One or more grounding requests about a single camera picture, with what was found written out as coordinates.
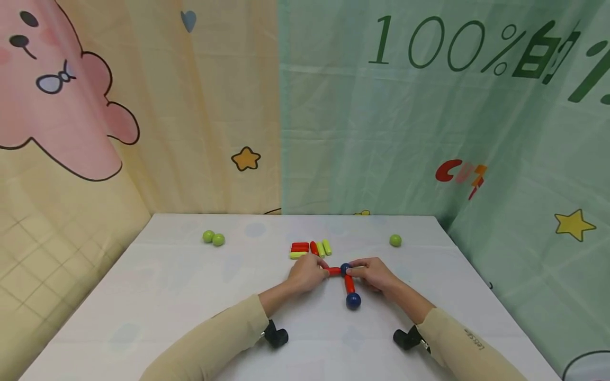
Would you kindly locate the person's right hand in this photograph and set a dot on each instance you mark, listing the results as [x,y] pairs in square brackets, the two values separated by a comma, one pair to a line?
[379,275]

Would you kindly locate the person's left hand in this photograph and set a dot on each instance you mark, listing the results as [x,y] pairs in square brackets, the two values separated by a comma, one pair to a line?
[305,275]

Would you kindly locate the person's right fingers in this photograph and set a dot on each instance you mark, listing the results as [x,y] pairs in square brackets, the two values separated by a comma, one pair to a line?
[371,286]

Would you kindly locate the person's right thumb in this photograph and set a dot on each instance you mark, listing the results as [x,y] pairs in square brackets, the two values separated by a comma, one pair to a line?
[360,273]

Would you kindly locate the person's right index finger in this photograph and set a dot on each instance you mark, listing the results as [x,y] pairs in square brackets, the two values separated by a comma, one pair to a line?
[363,263]

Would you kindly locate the person's left index finger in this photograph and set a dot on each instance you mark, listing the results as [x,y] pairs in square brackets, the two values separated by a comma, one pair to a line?
[318,260]

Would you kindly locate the person's left thumb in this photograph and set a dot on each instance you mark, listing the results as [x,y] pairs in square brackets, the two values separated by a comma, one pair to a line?
[322,272]

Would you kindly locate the blue magnetic ball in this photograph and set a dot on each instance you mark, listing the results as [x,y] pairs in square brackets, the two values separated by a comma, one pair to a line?
[345,269]
[353,301]

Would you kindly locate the person's left forearm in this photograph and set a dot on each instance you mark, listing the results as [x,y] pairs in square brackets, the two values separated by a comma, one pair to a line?
[214,344]

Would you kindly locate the person's right forearm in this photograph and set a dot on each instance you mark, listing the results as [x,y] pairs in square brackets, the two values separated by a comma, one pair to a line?
[457,344]

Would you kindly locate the yellow-green magnetic stick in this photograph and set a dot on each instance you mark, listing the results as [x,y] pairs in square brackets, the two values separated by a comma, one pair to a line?
[320,250]
[327,246]
[298,255]

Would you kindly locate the green ball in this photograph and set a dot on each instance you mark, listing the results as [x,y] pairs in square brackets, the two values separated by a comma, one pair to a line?
[395,241]
[208,236]
[218,239]

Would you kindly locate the black wrist band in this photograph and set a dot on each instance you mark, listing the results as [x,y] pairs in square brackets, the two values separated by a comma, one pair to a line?
[409,338]
[276,335]

